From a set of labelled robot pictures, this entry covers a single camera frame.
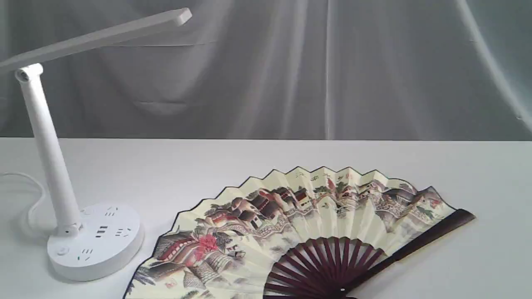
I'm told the painted paper folding fan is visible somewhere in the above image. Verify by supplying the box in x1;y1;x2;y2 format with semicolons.
123;167;475;299

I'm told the white desk lamp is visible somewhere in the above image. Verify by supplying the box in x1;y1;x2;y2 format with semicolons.
1;8;192;282

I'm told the white plug and cable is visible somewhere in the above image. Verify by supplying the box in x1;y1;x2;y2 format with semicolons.
0;172;54;235

